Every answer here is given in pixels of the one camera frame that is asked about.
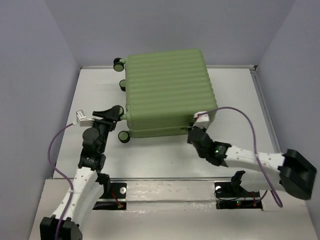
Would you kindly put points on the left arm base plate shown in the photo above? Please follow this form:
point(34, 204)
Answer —
point(114, 200)

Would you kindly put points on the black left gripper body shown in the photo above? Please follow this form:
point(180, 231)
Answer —
point(104, 127)

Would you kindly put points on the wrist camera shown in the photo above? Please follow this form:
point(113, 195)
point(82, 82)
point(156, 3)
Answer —
point(201, 120)
point(82, 120)

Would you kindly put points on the green hardshell suitcase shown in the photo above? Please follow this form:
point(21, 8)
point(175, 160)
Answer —
point(163, 92)

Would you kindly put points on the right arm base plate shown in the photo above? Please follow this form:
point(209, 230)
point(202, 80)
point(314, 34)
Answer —
point(235, 198)

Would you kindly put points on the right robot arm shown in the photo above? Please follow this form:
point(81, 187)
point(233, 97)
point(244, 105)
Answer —
point(288, 172)

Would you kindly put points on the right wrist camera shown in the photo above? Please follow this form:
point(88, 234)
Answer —
point(201, 120)

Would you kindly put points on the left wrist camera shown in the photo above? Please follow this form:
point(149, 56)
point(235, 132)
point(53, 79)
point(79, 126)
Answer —
point(82, 120)

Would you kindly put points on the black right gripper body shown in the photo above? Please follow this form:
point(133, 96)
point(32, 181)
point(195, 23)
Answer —
point(189, 141)

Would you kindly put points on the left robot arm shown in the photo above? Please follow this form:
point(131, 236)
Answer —
point(89, 183)

